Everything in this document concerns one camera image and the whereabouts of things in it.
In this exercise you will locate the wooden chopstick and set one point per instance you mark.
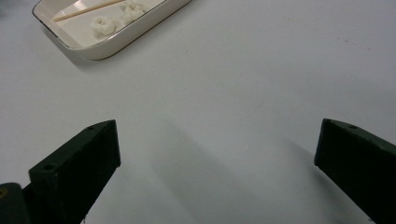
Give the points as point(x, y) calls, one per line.
point(84, 11)

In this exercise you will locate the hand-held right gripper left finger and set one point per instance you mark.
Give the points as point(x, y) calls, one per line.
point(77, 168)

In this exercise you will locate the white rectangular tray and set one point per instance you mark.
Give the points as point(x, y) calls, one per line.
point(124, 39)

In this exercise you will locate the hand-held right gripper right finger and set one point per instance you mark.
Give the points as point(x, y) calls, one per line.
point(358, 165)

